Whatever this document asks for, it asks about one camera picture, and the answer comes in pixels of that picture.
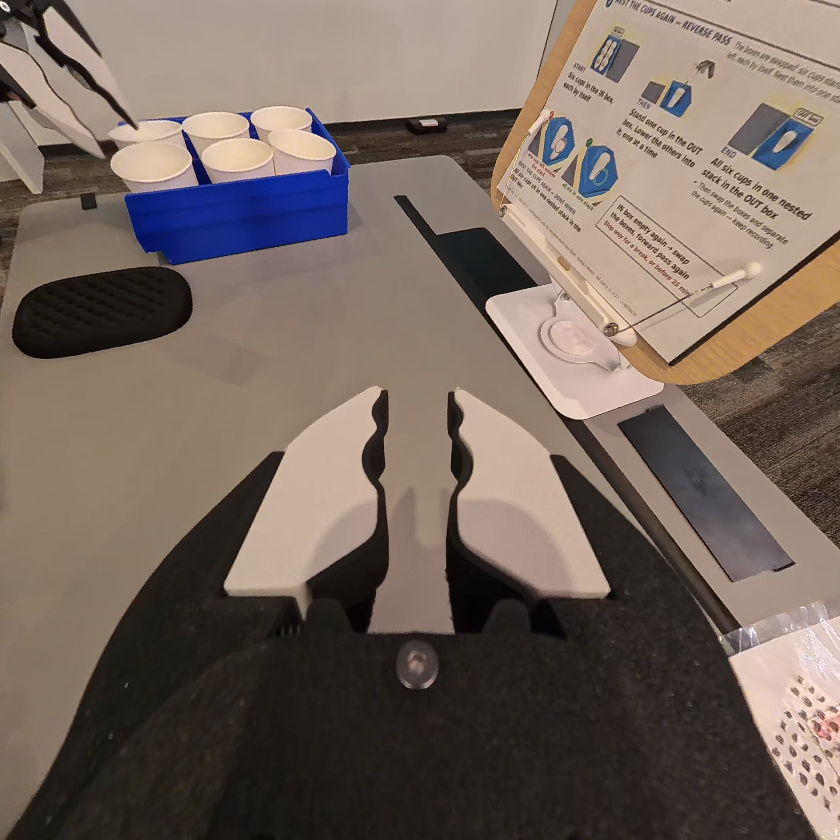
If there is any black wrist rest pad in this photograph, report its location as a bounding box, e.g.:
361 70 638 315
12 265 195 361

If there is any laminated paper sheet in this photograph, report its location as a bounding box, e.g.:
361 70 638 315
717 613 840 840

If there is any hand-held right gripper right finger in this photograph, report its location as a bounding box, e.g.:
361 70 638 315
448 388 612 614

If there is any black flat plate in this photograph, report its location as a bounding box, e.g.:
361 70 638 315
618 405 797 584
435 227 553 311

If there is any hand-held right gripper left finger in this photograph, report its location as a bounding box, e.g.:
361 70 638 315
223 386 390 623

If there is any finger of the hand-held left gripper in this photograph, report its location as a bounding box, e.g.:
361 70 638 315
0 41 107 160
29 0 140 130

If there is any white paper cup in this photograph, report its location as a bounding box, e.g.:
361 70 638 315
108 119 185 153
250 105 315 143
200 138 276 184
109 142 200 194
267 129 338 177
182 112 252 156

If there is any wooden instruction board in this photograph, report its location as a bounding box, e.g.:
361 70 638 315
490 0 840 387

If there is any blue plastic bin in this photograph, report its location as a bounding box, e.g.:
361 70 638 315
123 107 350 266

